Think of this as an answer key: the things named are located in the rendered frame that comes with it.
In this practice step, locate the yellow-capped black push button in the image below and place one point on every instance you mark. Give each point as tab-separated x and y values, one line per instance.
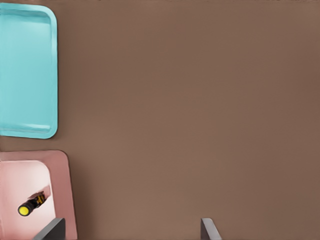
30	205

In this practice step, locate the pink box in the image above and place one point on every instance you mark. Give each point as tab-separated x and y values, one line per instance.
61	190

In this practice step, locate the pale blue-green tray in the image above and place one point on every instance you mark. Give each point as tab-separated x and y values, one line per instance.
27	72

